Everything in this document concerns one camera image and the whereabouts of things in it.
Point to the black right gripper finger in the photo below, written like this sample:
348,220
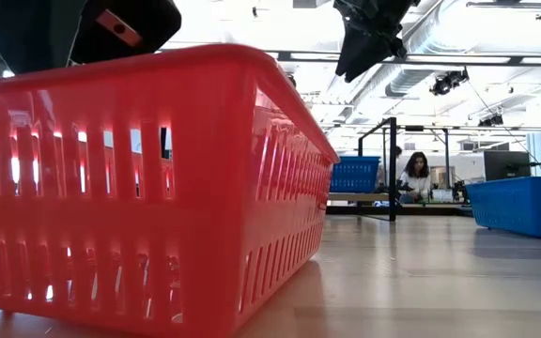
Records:
357,58

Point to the large red plastic basket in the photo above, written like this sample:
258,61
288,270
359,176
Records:
111,225

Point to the wooden shelf board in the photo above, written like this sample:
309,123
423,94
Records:
360,197

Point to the black ceiling spotlight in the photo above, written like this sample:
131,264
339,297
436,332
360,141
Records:
491,119
446,83

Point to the person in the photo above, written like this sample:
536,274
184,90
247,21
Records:
416,180

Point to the black computer monitor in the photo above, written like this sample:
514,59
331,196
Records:
505,164

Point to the silver ceiling duct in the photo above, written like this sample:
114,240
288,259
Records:
406,82

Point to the black background rig frame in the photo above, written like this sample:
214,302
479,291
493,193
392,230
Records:
446,141

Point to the black shelf frame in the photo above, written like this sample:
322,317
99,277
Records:
391,178

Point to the black aluminium table frame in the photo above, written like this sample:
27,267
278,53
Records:
430,210

